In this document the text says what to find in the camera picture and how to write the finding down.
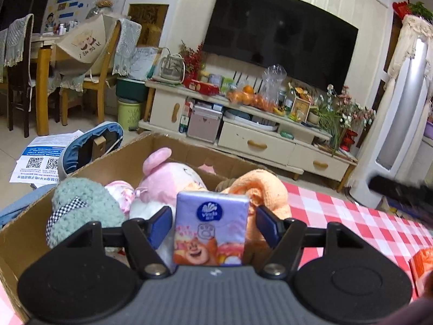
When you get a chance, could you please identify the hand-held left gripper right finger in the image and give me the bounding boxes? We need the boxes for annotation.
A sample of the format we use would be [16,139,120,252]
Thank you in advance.
[255,206,366,280]

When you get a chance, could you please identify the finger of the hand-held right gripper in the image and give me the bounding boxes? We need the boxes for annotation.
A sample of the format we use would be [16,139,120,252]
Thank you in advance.
[369,175,433,226]

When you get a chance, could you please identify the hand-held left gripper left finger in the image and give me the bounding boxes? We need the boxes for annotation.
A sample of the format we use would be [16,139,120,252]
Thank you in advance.
[64,206,174,280]

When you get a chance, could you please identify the orange fluffy plush toy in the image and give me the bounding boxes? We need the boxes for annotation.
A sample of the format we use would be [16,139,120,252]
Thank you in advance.
[216,169,292,244]

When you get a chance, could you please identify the purple tissue packet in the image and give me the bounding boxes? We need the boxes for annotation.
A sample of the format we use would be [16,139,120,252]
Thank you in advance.
[172,191,251,266]

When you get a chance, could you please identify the floral cloth doll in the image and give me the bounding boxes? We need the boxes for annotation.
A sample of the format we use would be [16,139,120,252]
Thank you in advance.
[105,180,136,218]

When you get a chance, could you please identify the pink plush toy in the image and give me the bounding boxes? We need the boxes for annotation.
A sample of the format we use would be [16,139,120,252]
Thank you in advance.
[137,147,207,210]

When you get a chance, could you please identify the brown plush toy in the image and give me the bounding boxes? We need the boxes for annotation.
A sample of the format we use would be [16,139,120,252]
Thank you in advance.
[215,177,239,193]

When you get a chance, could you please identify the teal knitted plush toy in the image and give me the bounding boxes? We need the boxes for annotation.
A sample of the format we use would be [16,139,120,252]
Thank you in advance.
[47,178,126,248]

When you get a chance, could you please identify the green printed cardboard box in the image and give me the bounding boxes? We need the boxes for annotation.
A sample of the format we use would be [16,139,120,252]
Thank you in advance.
[0,132,278,324]

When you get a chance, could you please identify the pink checkered tablecloth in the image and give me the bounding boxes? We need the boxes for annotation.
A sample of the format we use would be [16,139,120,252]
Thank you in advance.
[0,180,433,325]

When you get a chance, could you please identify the red vase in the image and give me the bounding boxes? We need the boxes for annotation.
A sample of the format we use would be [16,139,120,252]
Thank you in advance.
[340,129,358,152]

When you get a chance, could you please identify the white standing air conditioner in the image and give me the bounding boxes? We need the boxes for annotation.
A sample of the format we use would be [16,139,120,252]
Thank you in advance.
[348,15,433,210]

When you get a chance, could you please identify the orange packet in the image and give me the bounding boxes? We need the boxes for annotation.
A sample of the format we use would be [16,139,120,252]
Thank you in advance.
[409,247,433,295]

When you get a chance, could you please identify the cream television cabinet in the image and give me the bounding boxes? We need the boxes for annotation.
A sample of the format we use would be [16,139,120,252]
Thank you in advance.
[139,79,359,193]

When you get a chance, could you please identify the dried flower bouquet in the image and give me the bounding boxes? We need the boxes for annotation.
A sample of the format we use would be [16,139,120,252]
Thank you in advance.
[326,84,376,129]

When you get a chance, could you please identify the green potted plant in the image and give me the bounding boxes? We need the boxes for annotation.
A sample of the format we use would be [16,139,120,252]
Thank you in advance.
[308,103,346,153]

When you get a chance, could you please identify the white oval tray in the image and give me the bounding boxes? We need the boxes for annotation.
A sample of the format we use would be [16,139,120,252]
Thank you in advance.
[221,108,280,132]

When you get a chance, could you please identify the pink storage box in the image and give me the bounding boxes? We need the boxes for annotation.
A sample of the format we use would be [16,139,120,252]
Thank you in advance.
[187,105,223,143]

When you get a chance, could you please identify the blue slipper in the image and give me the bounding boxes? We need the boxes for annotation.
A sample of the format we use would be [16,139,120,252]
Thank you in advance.
[57,121,124,180]

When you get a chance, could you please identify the light green trash bin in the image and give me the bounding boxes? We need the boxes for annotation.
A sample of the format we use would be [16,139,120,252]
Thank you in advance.
[117,97,143,130]

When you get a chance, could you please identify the bag of oranges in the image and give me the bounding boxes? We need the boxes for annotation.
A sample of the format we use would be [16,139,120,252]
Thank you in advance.
[227,85,274,111]

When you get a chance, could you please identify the white and blue leaflet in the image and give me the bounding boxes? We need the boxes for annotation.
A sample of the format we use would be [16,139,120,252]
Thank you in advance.
[9,129,85,187]

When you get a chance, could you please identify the dark green storage bin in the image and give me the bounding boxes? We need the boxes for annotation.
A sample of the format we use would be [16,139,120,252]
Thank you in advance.
[116,78,148,102]

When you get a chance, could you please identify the red flat box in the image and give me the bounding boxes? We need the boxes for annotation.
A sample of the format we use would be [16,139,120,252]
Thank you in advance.
[190,79,220,95]

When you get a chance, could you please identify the light wooden chair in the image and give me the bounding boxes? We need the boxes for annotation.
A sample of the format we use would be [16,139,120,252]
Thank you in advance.
[61,18,143,126]

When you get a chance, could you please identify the glass electric kettle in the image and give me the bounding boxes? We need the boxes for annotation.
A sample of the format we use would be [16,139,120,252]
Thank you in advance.
[154,54,185,85]

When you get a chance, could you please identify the sleeved paper sheet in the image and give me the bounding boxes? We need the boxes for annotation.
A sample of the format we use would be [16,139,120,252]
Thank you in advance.
[130,47,159,80]

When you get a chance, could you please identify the red berry branches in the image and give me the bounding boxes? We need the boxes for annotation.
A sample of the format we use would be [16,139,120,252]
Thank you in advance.
[179,41,207,85]

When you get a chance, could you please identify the lace chair cover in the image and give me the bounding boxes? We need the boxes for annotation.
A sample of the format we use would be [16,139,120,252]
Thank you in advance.
[111,18,143,77]

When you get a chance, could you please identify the black television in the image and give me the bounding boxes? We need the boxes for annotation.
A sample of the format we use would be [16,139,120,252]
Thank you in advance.
[203,0,359,95]

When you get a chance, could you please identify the dark wooden chair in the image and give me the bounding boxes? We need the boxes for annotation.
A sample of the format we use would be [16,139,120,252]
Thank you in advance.
[0,14,36,138]

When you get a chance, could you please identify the small picture frame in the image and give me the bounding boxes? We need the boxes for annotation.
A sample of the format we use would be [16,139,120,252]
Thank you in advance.
[291,95,311,122]

